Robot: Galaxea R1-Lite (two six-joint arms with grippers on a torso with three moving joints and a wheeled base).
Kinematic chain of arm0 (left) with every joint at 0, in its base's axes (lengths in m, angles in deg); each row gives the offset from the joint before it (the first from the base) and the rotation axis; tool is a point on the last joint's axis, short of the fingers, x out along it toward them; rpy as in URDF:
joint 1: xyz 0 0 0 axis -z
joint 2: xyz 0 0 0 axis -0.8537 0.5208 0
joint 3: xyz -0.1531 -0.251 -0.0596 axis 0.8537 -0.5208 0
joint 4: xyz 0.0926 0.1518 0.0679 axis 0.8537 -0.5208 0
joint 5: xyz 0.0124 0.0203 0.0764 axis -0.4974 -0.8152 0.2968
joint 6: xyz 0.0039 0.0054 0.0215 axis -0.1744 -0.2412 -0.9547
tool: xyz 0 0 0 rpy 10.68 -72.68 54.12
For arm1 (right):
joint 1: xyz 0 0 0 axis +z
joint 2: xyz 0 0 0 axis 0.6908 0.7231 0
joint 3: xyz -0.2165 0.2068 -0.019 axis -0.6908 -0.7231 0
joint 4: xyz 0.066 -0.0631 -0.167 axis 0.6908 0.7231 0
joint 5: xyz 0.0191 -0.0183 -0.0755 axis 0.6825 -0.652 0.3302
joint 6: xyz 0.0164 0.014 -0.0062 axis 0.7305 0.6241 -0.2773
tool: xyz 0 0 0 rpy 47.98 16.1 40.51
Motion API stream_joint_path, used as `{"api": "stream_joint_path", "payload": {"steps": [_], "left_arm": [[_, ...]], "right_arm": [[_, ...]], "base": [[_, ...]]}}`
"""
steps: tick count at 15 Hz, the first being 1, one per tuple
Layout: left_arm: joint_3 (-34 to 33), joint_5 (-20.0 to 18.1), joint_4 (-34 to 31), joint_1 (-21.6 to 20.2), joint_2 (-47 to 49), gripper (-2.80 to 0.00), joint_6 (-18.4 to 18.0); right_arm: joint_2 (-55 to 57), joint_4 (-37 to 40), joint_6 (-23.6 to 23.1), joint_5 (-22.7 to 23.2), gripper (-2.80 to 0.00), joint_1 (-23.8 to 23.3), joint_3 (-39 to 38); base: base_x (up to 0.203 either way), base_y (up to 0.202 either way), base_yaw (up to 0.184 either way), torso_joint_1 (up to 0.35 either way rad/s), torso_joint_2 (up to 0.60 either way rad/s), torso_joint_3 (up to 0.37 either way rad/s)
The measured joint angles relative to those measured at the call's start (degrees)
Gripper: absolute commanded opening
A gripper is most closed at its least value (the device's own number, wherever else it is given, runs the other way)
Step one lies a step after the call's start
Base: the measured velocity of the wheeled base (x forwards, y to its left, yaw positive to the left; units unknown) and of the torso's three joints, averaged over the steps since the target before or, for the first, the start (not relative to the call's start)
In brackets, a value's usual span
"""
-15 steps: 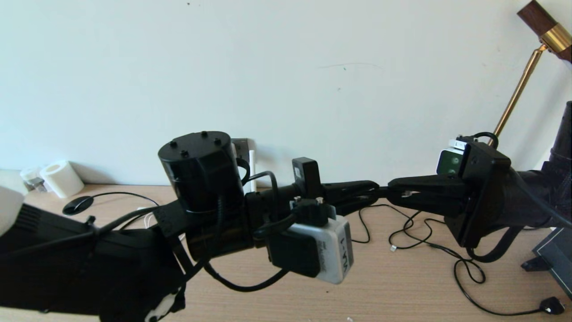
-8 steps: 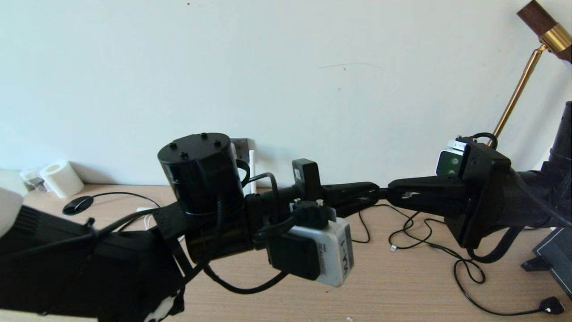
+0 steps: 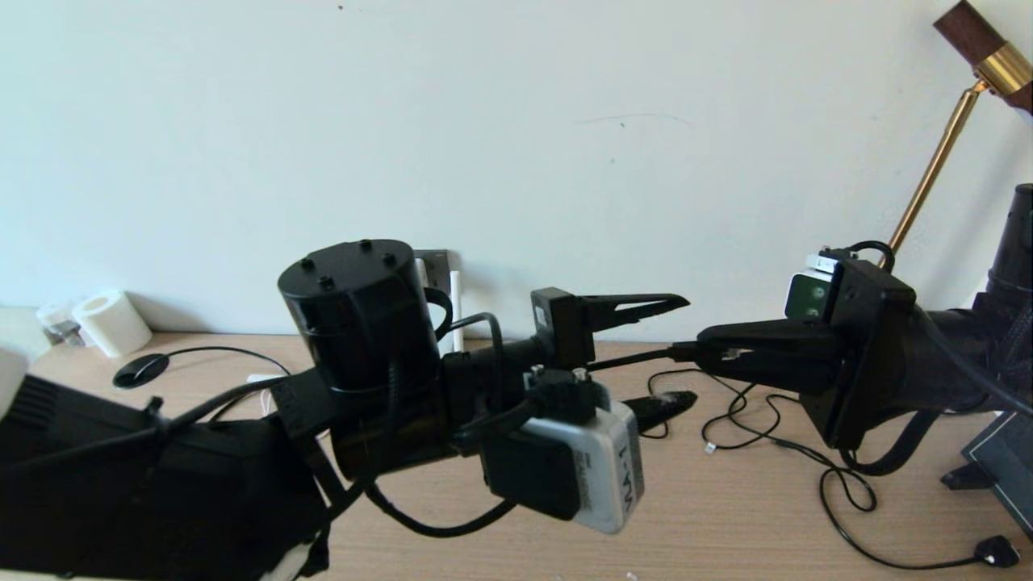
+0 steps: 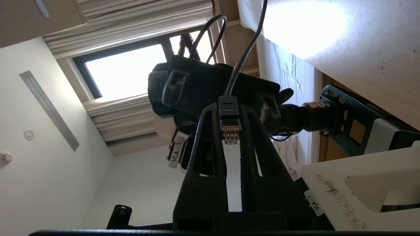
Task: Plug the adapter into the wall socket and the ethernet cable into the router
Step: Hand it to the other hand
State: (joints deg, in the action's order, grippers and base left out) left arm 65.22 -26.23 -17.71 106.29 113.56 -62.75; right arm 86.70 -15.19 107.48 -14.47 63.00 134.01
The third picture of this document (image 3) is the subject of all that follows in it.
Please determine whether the white router with antennas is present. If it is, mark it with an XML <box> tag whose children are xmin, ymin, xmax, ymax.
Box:
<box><xmin>246</xmin><ymin>271</ymin><xmax>462</xmax><ymax>384</ymax></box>

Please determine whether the brass desk lamp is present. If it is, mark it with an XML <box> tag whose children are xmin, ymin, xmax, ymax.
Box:
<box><xmin>888</xmin><ymin>0</ymin><xmax>1033</xmax><ymax>255</ymax></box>

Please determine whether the black round desk grommet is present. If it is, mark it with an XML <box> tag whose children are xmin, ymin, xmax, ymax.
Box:
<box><xmin>113</xmin><ymin>353</ymin><xmax>170</xmax><ymax>390</ymax></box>

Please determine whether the white toilet paper roll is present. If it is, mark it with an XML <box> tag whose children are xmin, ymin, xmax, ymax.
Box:
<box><xmin>73</xmin><ymin>290</ymin><xmax>153</xmax><ymax>359</ymax></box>

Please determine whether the small clear container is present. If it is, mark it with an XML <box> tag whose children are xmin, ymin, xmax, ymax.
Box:
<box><xmin>36</xmin><ymin>303</ymin><xmax>82</xmax><ymax>348</ymax></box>

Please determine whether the black USB cable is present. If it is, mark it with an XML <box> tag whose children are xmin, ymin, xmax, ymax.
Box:
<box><xmin>642</xmin><ymin>369</ymin><xmax>780</xmax><ymax>441</ymax></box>

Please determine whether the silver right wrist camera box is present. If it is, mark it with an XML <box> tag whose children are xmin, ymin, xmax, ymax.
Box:
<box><xmin>785</xmin><ymin>250</ymin><xmax>842</xmax><ymax>320</ymax></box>

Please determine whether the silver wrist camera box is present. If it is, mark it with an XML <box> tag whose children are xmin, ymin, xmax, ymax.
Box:
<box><xmin>525</xmin><ymin>399</ymin><xmax>646</xmax><ymax>535</ymax></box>
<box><xmin>785</xmin><ymin>250</ymin><xmax>842</xmax><ymax>320</ymax></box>

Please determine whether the black cable with silver connector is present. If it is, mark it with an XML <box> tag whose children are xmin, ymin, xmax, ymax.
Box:
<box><xmin>701</xmin><ymin>391</ymin><xmax>856</xmax><ymax>457</ymax></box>

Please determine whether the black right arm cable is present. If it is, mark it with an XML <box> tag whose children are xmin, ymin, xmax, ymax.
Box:
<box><xmin>839</xmin><ymin>240</ymin><xmax>1033</xmax><ymax>477</ymax></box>

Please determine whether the grey wall socket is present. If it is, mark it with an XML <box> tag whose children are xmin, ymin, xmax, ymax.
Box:
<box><xmin>413</xmin><ymin>250</ymin><xmax>450</xmax><ymax>296</ymax></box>

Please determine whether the black standing frame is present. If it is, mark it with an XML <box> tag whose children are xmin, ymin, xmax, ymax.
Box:
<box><xmin>940</xmin><ymin>412</ymin><xmax>1033</xmax><ymax>543</ymax></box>

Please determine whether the black lamp power cord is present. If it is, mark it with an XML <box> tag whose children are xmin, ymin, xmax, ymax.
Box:
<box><xmin>771</xmin><ymin>395</ymin><xmax>1019</xmax><ymax>571</ymax></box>

